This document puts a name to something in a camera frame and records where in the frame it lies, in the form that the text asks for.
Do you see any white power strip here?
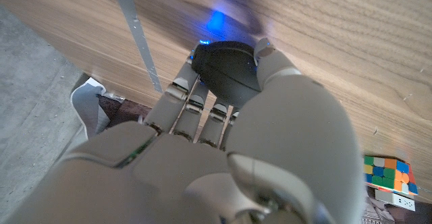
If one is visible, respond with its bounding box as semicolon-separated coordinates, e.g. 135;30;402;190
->
374;188;416;213

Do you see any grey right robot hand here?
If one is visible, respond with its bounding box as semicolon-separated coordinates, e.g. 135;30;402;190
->
3;37;367;224

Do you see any multicolour puzzle cube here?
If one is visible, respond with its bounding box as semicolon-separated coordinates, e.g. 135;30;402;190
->
363;155;419;196

